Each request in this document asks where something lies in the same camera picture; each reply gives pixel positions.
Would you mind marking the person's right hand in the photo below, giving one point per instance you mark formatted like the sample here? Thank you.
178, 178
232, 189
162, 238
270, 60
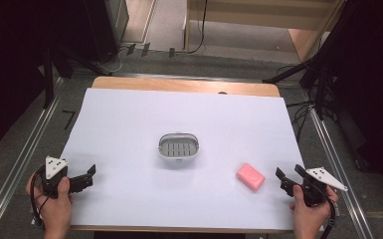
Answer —
311, 219

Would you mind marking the black curtain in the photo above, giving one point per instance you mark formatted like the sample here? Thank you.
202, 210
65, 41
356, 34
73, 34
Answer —
10, 66
371, 83

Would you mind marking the light wooden cabinet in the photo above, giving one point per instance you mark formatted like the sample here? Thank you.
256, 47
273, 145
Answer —
262, 16

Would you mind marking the dark grey cabinet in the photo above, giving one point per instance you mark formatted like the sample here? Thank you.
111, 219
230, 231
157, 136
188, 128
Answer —
112, 23

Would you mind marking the grey white soap dish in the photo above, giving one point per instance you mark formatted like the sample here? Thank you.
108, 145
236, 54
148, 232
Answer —
178, 146

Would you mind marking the pink soap bar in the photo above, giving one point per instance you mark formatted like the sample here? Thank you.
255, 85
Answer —
250, 177

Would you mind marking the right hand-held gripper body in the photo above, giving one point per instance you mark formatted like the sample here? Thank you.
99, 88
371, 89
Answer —
323, 178

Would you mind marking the metal floor rail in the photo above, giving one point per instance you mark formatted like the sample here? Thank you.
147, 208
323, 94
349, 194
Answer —
341, 172
23, 156

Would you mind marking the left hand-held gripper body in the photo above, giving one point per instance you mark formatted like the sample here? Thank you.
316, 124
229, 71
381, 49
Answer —
54, 167

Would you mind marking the person's left hand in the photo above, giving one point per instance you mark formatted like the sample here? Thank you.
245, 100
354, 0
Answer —
54, 210

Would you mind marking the white paper sheet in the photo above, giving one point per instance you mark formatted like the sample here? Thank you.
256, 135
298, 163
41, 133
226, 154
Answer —
179, 113

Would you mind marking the black tripod stand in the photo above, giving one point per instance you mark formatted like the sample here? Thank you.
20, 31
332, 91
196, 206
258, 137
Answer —
291, 71

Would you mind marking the black metal stand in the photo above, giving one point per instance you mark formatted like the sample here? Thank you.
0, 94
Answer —
48, 83

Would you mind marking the wooden table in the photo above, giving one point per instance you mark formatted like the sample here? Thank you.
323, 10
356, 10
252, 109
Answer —
165, 84

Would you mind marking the black tape strip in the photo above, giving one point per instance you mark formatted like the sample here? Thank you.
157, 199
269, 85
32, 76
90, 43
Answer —
131, 49
171, 52
145, 49

